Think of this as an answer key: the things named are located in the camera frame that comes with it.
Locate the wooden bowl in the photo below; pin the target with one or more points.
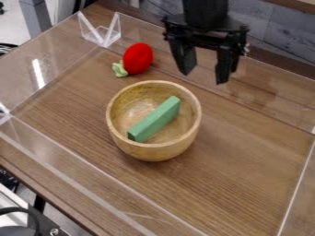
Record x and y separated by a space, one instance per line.
134 102

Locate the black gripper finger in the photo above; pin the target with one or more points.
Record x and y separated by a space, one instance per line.
184 54
227 58

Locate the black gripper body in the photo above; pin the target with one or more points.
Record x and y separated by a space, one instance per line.
224 34

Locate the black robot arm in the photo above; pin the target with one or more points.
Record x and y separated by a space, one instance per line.
203 12

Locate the red plush strawberry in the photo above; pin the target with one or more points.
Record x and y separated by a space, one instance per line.
135 62

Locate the clear acrylic enclosure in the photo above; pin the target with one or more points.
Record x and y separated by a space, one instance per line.
243 182

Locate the black metal bracket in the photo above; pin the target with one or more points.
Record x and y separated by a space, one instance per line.
48 228

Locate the green rectangular block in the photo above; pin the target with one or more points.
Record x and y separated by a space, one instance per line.
155 121

